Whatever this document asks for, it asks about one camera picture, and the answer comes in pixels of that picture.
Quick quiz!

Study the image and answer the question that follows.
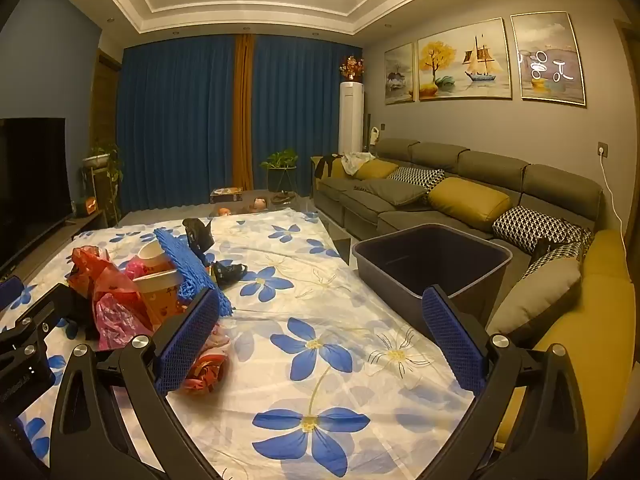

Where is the blue floral tablecloth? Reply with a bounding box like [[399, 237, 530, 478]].
[[0, 207, 506, 480]]

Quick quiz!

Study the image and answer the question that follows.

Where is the white charging cable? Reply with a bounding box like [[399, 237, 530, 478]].
[[600, 152, 628, 261]]

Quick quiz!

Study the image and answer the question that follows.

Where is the narrow blue curtain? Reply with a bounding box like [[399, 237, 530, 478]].
[[252, 35, 363, 196]]

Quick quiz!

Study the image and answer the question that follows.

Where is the blue knitted cloth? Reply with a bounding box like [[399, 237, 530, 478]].
[[154, 227, 234, 317]]

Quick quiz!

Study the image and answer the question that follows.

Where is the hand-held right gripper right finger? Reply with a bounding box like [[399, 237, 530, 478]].
[[421, 284, 588, 480]]

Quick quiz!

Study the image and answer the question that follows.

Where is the wooden door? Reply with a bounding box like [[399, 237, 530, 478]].
[[614, 19, 640, 201]]

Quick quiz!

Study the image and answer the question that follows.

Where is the large grey cushion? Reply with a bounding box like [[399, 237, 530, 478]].
[[487, 257, 583, 343]]

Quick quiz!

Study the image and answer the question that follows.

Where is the potted plant on stand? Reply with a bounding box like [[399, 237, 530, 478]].
[[82, 145, 123, 226]]

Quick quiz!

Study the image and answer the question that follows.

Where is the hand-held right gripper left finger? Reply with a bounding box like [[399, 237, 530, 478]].
[[50, 287, 223, 480]]

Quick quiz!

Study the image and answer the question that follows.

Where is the red paper cup white inside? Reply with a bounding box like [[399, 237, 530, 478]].
[[137, 240, 173, 273]]

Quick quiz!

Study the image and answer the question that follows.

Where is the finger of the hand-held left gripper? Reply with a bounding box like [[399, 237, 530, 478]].
[[0, 283, 76, 356], [0, 277, 25, 311]]

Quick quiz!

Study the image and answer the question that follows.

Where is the small yellow cushion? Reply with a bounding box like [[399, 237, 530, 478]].
[[354, 160, 398, 181]]

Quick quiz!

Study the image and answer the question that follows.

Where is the red printed paper cup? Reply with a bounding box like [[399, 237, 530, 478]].
[[131, 269, 187, 331]]

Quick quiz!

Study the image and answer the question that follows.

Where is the large yellow cushion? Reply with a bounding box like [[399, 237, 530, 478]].
[[427, 176, 513, 218]]

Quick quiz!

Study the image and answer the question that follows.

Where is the orange curtain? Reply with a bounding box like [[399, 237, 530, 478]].
[[232, 34, 257, 193]]

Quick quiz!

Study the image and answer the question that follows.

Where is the black clothing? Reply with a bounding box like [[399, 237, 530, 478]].
[[315, 155, 343, 178]]

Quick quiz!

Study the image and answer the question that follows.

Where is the television stand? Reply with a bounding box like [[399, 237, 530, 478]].
[[0, 210, 108, 281]]

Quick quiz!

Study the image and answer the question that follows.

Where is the purple abstract painting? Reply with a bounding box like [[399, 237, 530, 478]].
[[510, 10, 587, 107]]

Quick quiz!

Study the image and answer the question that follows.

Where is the small black plastic bag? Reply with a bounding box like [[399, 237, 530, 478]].
[[210, 261, 248, 288]]

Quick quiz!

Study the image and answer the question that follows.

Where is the red gold flower decoration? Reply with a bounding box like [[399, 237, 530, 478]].
[[340, 55, 365, 82]]

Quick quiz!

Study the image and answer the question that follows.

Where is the orange red plastic bag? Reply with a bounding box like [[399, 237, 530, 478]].
[[67, 245, 143, 311]]

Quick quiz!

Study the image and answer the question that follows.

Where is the wooden wall panel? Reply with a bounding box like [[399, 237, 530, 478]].
[[90, 49, 123, 161]]

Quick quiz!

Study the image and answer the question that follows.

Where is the red printed packet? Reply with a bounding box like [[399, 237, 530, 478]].
[[180, 322, 232, 396]]

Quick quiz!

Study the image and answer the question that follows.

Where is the small landscape painting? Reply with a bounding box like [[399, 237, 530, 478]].
[[384, 42, 417, 106]]

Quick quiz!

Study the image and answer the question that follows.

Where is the grey sectional sofa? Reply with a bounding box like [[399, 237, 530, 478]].
[[312, 137, 640, 480]]

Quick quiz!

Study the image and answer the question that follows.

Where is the white cloth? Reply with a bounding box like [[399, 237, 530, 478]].
[[342, 151, 376, 171]]

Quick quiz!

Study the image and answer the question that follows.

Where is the dark grey plastic bin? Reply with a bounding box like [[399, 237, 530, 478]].
[[351, 224, 514, 328]]

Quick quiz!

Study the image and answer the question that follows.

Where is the black television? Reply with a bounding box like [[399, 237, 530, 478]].
[[0, 117, 73, 271]]

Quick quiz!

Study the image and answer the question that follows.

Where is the sailboat and tree painting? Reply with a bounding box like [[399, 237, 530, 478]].
[[417, 17, 512, 102]]

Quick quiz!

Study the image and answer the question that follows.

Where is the white standing air conditioner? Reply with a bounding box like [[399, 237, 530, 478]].
[[339, 81, 365, 156]]

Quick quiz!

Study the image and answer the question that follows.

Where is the wide blue curtain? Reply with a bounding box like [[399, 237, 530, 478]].
[[117, 35, 241, 211]]

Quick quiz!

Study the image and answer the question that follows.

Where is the potted plant in dark pot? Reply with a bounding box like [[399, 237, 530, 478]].
[[260, 149, 301, 193]]

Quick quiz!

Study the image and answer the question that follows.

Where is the flat grey cushion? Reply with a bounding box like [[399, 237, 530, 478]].
[[367, 179, 428, 207]]

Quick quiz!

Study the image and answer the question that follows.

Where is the large black white patterned cushion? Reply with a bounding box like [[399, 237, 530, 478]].
[[492, 205, 593, 253]]

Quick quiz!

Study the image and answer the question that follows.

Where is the pink plastic bag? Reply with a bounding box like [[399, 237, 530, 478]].
[[94, 292, 155, 352]]

